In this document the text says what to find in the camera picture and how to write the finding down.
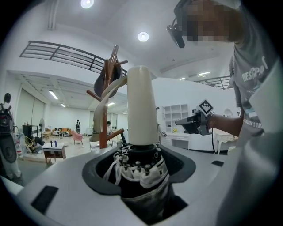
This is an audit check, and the small wooden table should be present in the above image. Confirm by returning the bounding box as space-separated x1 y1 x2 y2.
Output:
42 142 67 164

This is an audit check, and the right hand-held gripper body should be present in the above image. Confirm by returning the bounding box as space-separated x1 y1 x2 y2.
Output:
192 99 214 136

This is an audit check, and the person's right forearm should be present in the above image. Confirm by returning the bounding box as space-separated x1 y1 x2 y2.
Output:
207 113 244 137

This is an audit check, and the white ornate dressing table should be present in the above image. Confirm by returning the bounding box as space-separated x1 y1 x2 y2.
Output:
213 128 239 155

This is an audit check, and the grey baseball cap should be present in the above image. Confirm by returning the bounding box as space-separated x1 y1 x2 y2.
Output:
93 64 122 98

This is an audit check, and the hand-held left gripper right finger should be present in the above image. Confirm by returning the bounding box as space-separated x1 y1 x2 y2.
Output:
154 143 238 226

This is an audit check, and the beige handle folding umbrella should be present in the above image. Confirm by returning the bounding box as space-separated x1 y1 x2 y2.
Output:
92 65 188 226

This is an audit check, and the yellow wicker chair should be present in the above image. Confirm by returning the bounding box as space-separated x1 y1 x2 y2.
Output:
23 136 34 153

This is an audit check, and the orange sofa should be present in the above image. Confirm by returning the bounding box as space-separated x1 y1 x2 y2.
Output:
52 127 72 138

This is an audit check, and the black shelf cabinet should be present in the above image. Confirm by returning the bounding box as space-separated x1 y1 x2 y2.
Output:
22 124 40 142

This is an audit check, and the pink armchair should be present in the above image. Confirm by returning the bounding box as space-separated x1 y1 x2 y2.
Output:
70 130 84 146

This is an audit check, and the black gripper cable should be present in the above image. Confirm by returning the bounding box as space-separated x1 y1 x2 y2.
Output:
210 127 218 155

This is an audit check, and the white standing fan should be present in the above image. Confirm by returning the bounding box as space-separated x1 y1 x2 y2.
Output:
38 118 46 139

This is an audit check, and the person's head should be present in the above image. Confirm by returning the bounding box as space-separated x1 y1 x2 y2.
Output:
174 0 244 44

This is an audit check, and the black head-worn camera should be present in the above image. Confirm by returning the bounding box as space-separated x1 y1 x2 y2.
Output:
166 17 185 49

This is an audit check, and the white metal frame table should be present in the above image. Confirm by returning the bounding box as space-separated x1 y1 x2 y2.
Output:
89 141 114 153

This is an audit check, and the person's grey printed t-shirt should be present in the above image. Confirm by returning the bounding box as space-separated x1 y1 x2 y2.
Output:
216 6 283 226

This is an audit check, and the brown wooden coat rack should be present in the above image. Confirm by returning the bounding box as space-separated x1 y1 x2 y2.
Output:
86 45 129 150

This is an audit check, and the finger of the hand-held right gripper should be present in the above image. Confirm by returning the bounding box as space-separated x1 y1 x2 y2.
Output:
175 115 201 134

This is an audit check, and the black balcony railing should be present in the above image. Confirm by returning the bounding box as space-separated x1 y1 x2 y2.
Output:
19 40 128 77
194 75 232 90

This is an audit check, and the white cubby shelf unit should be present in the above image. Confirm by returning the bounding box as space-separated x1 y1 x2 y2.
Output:
162 103 190 133

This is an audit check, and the white drawer cabinet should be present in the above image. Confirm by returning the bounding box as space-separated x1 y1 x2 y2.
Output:
163 132 191 150

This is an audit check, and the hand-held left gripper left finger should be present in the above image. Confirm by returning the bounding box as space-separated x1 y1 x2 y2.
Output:
16 144 148 226

